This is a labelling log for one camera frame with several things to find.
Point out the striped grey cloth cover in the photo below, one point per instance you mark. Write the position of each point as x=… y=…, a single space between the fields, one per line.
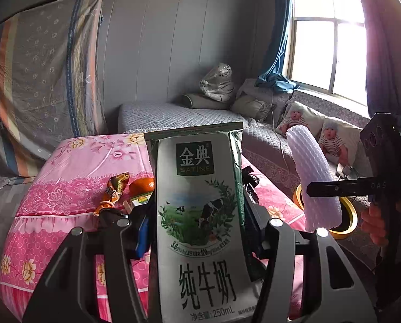
x=39 y=80

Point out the green and white milk carton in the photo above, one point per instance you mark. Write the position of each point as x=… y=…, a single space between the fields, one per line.
x=200 y=175

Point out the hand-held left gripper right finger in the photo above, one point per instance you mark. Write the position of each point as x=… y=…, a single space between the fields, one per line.
x=275 y=242

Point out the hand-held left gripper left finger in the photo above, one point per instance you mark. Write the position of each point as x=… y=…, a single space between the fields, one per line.
x=141 y=242

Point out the orange fruit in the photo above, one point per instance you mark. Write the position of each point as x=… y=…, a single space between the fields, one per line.
x=142 y=185

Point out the blue curtain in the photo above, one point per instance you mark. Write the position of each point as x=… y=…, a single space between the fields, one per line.
x=278 y=40

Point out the window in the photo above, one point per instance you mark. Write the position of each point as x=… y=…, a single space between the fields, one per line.
x=321 y=50

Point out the grey bolster pillow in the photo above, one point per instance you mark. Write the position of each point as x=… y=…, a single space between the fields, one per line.
x=200 y=101

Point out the small white box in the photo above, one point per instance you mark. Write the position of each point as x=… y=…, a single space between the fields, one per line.
x=140 y=200

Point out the person's right hand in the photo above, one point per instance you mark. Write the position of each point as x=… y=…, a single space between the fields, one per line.
x=373 y=223

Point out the orange candy wrapper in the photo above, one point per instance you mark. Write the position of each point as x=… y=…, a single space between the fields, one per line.
x=114 y=186

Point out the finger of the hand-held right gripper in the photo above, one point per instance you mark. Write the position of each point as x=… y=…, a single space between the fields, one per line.
x=338 y=188

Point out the plush tiger in plastic bag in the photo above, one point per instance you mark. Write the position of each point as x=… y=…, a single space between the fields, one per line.
x=218 y=82

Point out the grey satin cushion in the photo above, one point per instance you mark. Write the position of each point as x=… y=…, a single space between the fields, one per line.
x=252 y=102

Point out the purple curtain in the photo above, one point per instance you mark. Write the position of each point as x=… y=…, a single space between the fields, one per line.
x=385 y=47

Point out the white foam fruit net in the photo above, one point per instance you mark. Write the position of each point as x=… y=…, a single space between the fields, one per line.
x=308 y=161

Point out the grey quilted sofa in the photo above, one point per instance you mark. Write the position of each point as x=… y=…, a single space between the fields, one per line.
x=173 y=116

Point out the white charger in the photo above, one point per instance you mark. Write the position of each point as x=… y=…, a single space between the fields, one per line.
x=343 y=170

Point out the pink floral cloth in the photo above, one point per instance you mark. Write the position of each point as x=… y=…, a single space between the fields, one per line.
x=69 y=181

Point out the baby print pillow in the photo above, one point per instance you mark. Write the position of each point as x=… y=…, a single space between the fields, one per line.
x=298 y=119
x=336 y=141

